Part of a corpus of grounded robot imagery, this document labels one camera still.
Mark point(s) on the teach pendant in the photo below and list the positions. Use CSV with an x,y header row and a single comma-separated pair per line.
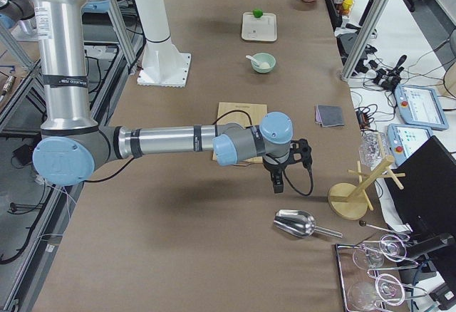
x,y
420,106
404,140

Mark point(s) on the clear plastic container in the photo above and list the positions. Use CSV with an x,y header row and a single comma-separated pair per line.
x,y
373,149

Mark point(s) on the teach pendant near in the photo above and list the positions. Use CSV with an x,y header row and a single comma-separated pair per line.
x,y
404,140

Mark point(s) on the metal scoop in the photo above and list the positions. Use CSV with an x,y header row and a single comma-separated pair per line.
x,y
301,224

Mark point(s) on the wine glass rack tray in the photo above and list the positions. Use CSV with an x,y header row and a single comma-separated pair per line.
x,y
368,275

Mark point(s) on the mint green bowl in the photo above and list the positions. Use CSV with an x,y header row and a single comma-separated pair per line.
x,y
264,57

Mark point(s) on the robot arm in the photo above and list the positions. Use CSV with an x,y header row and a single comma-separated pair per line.
x,y
73,145

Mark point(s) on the wooden mug tree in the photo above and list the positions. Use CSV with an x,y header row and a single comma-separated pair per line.
x,y
351,202

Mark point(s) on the aluminium frame post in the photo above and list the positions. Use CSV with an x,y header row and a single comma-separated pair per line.
x,y
366,30

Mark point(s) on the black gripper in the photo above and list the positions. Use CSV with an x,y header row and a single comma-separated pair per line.
x,y
273,167

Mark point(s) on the wooden cutting board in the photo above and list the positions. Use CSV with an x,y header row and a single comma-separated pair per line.
x,y
243,114

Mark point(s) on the teach pendant far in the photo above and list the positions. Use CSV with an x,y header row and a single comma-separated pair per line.
x,y
420,106

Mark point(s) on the green lime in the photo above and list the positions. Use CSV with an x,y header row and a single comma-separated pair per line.
x,y
257,13

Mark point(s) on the black monitor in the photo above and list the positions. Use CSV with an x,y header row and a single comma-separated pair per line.
x,y
427,201

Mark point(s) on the grey folded cloth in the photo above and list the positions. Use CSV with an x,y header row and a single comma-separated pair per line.
x,y
329,116

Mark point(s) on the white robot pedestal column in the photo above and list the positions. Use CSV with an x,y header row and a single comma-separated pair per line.
x,y
162,63

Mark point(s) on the cream rabbit tray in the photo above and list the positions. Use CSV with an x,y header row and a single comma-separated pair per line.
x,y
262,29

